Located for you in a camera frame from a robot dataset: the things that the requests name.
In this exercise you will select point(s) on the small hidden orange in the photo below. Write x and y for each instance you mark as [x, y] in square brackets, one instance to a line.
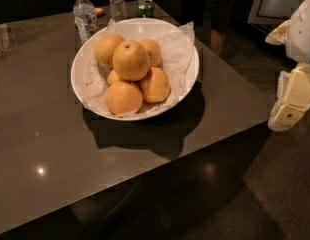
[112, 77]

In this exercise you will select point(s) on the white bowl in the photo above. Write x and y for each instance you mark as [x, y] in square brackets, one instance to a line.
[138, 27]

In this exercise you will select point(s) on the water bottle white cap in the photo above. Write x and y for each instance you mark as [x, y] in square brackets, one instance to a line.
[86, 19]

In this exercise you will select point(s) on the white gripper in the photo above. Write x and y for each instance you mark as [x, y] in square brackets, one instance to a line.
[302, 34]

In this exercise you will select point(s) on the bread roll behind bottle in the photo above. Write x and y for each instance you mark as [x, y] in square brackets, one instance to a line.
[99, 13]

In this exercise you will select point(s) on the green drink can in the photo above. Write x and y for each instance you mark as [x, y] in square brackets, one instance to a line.
[145, 8]

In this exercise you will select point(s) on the white paper liner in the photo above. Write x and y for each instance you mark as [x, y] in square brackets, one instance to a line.
[176, 50]

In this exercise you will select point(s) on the clear glass tumbler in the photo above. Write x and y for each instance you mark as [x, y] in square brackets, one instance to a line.
[7, 38]

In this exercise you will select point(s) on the person's leg in background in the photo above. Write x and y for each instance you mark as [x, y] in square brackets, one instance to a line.
[220, 18]

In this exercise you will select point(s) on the framed white board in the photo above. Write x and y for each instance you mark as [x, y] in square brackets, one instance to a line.
[272, 12]

